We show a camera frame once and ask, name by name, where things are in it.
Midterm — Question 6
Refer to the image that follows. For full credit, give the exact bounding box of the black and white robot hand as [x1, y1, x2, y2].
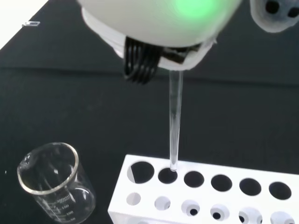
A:
[77, 0, 299, 84]

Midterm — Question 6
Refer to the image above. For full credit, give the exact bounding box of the white test tube rack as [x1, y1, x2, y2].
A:
[107, 154, 299, 224]

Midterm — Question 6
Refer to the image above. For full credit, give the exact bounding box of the black bench cloth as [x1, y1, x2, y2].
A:
[0, 0, 299, 224]

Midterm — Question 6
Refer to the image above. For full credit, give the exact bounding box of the clear glass beaker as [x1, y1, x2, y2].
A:
[17, 141, 96, 224]

